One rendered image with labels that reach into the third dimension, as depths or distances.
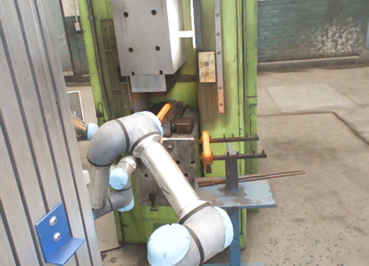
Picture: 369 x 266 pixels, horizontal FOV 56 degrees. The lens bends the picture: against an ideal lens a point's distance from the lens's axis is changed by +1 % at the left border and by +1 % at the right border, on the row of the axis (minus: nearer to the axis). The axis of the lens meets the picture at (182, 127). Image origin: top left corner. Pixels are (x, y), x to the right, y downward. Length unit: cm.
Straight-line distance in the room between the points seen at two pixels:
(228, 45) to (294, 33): 608
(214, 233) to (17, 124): 62
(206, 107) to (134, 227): 105
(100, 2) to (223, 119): 96
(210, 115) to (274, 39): 598
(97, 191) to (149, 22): 95
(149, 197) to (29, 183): 152
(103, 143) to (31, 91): 50
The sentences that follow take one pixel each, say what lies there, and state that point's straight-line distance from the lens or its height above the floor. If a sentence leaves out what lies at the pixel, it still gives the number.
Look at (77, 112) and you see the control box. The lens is 202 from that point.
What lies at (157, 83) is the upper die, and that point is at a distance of 191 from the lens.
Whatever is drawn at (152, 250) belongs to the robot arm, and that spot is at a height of 103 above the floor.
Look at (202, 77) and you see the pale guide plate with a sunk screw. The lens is 198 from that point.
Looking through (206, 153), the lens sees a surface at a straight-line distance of 162.
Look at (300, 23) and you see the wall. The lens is 801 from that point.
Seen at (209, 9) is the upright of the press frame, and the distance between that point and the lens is 195.
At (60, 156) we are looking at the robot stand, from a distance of 73.
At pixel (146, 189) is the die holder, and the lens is 213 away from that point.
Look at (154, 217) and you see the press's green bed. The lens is 223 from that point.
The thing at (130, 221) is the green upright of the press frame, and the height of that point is 20.
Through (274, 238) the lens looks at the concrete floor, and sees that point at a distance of 265.
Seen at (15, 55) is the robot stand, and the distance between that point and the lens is 65.
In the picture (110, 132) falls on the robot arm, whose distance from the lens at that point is 112.
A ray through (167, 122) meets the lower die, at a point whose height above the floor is 99.
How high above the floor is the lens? 164
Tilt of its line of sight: 20 degrees down
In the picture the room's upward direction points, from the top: 5 degrees counter-clockwise
